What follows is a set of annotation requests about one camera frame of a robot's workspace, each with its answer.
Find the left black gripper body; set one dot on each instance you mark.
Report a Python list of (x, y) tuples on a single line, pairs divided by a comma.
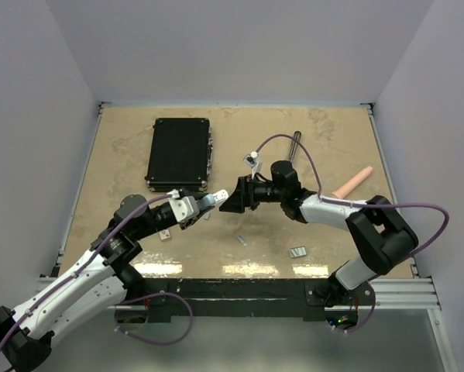
[(183, 225)]

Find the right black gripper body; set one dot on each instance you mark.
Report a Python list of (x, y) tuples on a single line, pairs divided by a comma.
[(266, 192)]

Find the silver black stapler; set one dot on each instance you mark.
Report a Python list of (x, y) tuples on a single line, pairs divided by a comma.
[(296, 138)]

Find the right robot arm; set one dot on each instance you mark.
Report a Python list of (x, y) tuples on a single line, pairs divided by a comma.
[(382, 237)]

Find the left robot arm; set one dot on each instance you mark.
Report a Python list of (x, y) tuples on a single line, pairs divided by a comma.
[(101, 277)]

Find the black briefcase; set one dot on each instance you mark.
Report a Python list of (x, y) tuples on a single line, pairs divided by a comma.
[(180, 155)]

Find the small staple box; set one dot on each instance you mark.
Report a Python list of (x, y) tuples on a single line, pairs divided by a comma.
[(165, 235)]

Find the staple strips pack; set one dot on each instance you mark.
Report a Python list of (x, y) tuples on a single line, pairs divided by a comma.
[(297, 252)]

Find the pink silicone cone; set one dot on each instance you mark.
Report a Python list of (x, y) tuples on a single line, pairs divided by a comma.
[(353, 183)]

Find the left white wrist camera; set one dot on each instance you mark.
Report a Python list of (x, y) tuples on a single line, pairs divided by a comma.
[(182, 204)]

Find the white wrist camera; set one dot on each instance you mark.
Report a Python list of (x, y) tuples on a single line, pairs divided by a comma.
[(253, 161), (182, 204)]

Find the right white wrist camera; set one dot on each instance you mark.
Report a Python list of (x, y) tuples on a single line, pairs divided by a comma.
[(253, 161)]

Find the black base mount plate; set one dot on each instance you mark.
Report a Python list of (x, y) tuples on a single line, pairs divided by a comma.
[(312, 300)]

